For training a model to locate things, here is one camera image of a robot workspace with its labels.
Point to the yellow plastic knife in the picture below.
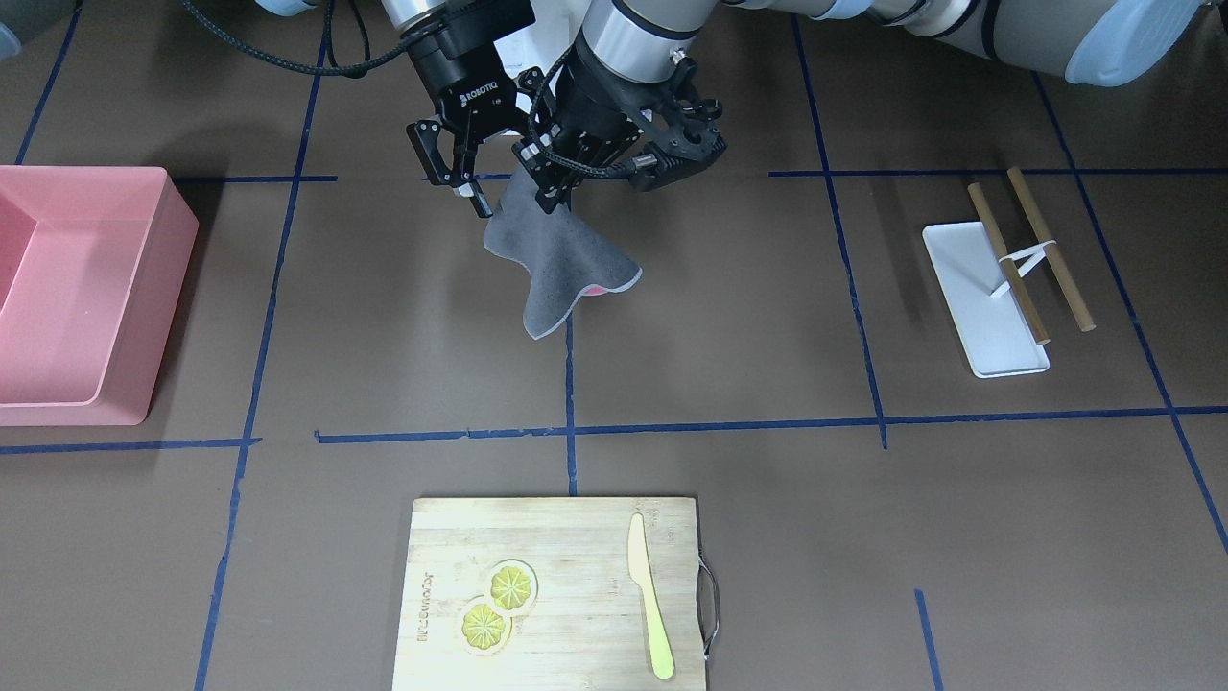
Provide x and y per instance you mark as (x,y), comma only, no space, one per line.
(661,658)

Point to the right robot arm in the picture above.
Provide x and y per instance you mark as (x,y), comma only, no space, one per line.
(403,16)

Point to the bamboo cutting board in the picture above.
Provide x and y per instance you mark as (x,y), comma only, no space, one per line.
(557,567)

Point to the white rack tray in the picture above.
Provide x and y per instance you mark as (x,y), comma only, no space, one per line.
(991,326)

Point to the metal cutting board handle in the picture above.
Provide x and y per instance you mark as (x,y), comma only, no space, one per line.
(711,615)

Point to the front lemon slice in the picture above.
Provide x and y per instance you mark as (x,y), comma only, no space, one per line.
(483,629)

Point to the grey wiping cloth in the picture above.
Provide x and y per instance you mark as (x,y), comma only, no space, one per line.
(565,259)

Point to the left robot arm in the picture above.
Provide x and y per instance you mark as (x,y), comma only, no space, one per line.
(1103,43)

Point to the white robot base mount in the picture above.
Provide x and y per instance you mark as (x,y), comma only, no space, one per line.
(555,25)

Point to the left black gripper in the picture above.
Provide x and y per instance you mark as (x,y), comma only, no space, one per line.
(597,107)

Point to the wooden rack rod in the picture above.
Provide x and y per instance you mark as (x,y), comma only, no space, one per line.
(1018,288)
(1057,262)

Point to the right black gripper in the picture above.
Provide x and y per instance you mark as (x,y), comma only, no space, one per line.
(459,84)

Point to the white rack bracket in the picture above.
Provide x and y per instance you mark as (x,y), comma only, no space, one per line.
(1020,263)

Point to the pink plastic bin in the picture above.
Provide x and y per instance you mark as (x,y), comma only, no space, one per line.
(93,262)

